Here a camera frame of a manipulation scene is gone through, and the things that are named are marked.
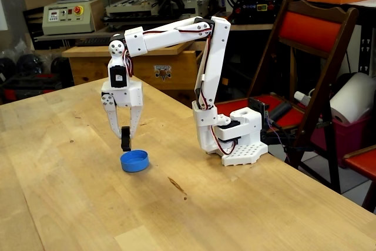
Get black motor controller board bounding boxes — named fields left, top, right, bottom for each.
left=248, top=96, right=270, bottom=116

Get wooden cabinet with sticker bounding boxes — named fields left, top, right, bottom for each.
left=61, top=36, right=203, bottom=108

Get black cylinder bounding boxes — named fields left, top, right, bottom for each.
left=268, top=101, right=292, bottom=120

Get black keyboard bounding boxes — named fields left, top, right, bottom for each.
left=75, top=35, right=114, bottom=48

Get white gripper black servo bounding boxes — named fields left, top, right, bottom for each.
left=101, top=82, right=145, bottom=140

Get purple wire bundle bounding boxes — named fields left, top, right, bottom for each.
left=264, top=115, right=291, bottom=163

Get black wooden bird toy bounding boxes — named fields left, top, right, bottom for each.
left=120, top=126, right=132, bottom=152

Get wooden folding chair red cushions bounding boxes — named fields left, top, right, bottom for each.
left=216, top=0, right=360, bottom=195

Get white panel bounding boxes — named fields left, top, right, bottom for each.
left=0, top=0, right=9, bottom=31

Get beige control box red button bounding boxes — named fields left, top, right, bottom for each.
left=42, top=0, right=105, bottom=36

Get pink plastic bin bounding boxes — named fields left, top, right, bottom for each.
left=311, top=115, right=372, bottom=169

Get black helmet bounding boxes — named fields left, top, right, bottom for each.
left=50, top=56, right=71, bottom=75
left=16, top=53, right=45, bottom=75
left=0, top=56, right=17, bottom=83

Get white power plug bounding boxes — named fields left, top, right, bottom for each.
left=294, top=91, right=312, bottom=106

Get wooden chair red seat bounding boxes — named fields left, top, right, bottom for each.
left=342, top=145, right=376, bottom=213

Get white paper towel roll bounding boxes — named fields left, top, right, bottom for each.
left=329, top=72, right=376, bottom=125

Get blue plastic lid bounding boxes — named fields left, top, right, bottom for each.
left=119, top=149, right=150, bottom=173

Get black scroll saw green table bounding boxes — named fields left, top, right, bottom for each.
left=219, top=0, right=283, bottom=25

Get black red tool case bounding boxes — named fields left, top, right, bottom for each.
left=0, top=73, right=64, bottom=103

